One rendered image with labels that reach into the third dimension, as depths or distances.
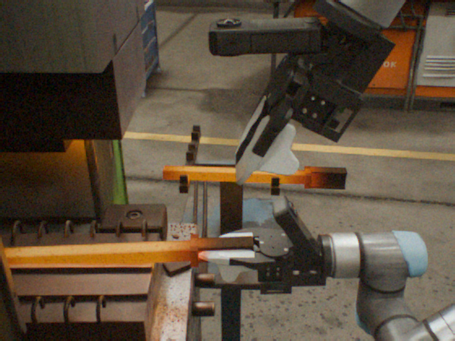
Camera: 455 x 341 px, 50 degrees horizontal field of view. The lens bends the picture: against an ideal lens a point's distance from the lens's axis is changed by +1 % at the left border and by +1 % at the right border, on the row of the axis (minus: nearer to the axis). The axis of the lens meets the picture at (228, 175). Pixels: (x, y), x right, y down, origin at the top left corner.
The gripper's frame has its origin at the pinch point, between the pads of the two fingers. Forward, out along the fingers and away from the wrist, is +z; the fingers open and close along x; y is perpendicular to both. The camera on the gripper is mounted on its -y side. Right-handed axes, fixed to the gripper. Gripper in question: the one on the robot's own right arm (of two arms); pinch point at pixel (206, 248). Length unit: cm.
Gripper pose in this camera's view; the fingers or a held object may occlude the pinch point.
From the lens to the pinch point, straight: 80.8
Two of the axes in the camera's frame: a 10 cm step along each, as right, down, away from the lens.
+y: 0.2, 8.7, 4.9
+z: -10.0, 0.2, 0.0
